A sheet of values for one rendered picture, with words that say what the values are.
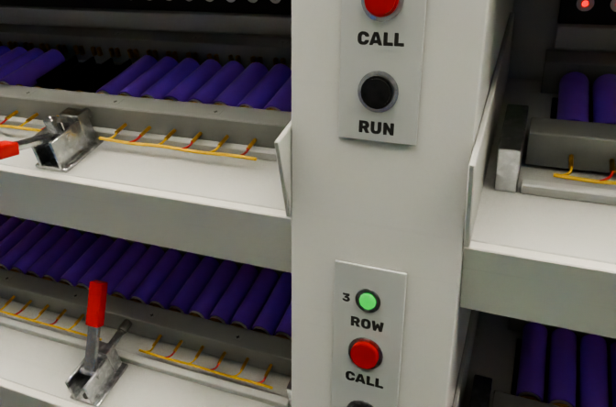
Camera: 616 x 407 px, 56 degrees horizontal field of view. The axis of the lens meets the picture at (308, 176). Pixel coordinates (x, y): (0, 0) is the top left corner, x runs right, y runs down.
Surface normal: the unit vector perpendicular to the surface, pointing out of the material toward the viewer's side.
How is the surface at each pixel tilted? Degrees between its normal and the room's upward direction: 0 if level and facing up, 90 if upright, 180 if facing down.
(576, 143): 108
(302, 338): 90
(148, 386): 18
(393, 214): 90
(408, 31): 90
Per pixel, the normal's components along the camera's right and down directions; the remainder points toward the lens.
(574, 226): -0.11, -0.81
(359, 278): -0.37, 0.29
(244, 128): -0.36, 0.57
